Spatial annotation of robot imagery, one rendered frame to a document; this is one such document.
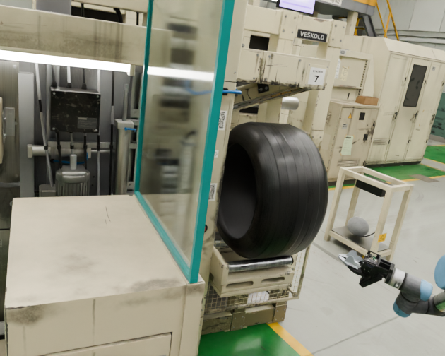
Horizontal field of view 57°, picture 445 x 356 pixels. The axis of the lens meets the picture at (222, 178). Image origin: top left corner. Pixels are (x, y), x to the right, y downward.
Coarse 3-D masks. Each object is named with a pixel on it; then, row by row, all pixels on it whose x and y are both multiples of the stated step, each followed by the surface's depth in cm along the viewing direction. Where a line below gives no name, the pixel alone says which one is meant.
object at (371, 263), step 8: (368, 256) 165; (376, 256) 167; (360, 264) 170; (368, 264) 164; (376, 264) 164; (384, 264) 163; (392, 264) 162; (368, 272) 165; (376, 272) 165; (384, 272) 163; (392, 272) 161; (384, 280) 165
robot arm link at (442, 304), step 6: (438, 294) 162; (444, 294) 157; (432, 300) 164; (438, 300) 160; (444, 300) 156; (432, 306) 164; (438, 306) 160; (444, 306) 157; (426, 312) 164; (432, 312) 164; (438, 312) 163; (444, 312) 161
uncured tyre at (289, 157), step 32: (256, 128) 167; (288, 128) 172; (256, 160) 159; (288, 160) 157; (320, 160) 164; (224, 192) 206; (256, 192) 158; (288, 192) 154; (320, 192) 160; (224, 224) 190; (256, 224) 159; (288, 224) 157; (320, 224) 165; (256, 256) 170
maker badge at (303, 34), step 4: (300, 32) 220; (304, 32) 221; (308, 32) 222; (312, 32) 223; (316, 32) 224; (320, 32) 225; (300, 36) 221; (304, 36) 222; (308, 36) 223; (312, 36) 224; (316, 36) 225; (320, 36) 226; (324, 36) 227; (316, 40) 226; (320, 40) 227; (324, 40) 228
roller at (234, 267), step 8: (280, 256) 183; (288, 256) 184; (232, 264) 171; (240, 264) 172; (248, 264) 174; (256, 264) 176; (264, 264) 177; (272, 264) 179; (280, 264) 181; (288, 264) 183
